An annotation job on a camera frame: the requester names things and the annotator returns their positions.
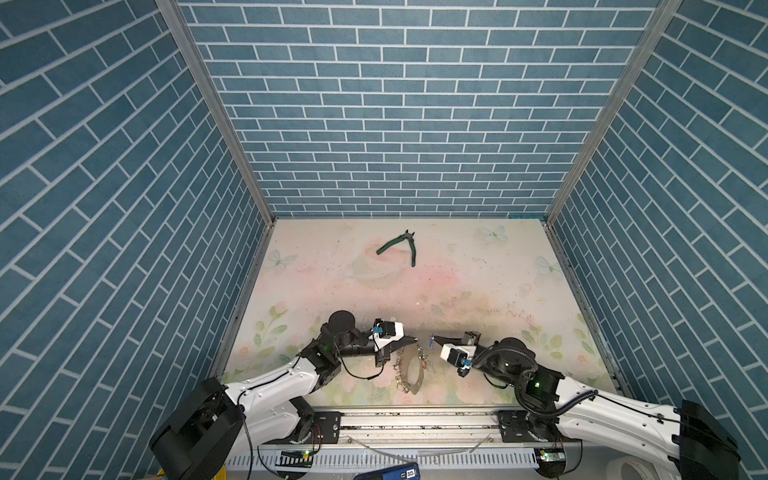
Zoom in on metal key organizer ring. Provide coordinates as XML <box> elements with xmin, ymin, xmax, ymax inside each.
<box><xmin>392</xmin><ymin>343</ymin><xmax>430</xmax><ymax>396</ymax></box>

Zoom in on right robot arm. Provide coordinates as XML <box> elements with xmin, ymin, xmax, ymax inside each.
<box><xmin>430</xmin><ymin>331</ymin><xmax>741</xmax><ymax>479</ymax></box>

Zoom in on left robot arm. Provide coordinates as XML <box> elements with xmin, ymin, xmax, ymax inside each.
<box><xmin>149</xmin><ymin>310</ymin><xmax>417</xmax><ymax>479</ymax></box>

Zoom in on blue device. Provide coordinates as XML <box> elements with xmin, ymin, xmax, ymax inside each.
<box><xmin>354</xmin><ymin>462</ymin><xmax>421</xmax><ymax>480</ymax></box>

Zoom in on white tape roll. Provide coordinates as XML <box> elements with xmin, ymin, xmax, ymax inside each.
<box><xmin>605</xmin><ymin>457</ymin><xmax>655</xmax><ymax>480</ymax></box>

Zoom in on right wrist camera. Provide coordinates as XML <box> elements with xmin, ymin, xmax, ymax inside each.
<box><xmin>440</xmin><ymin>343</ymin><xmax>476</xmax><ymax>377</ymax></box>

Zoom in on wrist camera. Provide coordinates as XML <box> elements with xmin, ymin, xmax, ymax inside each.
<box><xmin>440</xmin><ymin>343</ymin><xmax>476</xmax><ymax>377</ymax></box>
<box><xmin>371</xmin><ymin>319</ymin><xmax>405</xmax><ymax>352</ymax></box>

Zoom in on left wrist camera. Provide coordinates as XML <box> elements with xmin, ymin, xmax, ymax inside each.
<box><xmin>371</xmin><ymin>319</ymin><xmax>405</xmax><ymax>352</ymax></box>

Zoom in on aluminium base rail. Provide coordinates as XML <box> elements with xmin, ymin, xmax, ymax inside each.
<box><xmin>170</xmin><ymin>405</ymin><xmax>667</xmax><ymax>460</ymax></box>

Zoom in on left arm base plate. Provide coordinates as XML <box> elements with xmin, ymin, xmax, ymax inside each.
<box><xmin>298</xmin><ymin>411</ymin><xmax>342</xmax><ymax>445</ymax></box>

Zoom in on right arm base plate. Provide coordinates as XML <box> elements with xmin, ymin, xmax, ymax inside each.
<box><xmin>496</xmin><ymin>410</ymin><xmax>539</xmax><ymax>444</ymax></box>

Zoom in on green handled pliers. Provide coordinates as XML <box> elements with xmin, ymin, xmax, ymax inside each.
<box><xmin>376</xmin><ymin>230</ymin><xmax>417</xmax><ymax>268</ymax></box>

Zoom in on white cable duct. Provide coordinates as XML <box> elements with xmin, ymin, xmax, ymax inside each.
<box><xmin>226</xmin><ymin>448</ymin><xmax>539</xmax><ymax>473</ymax></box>

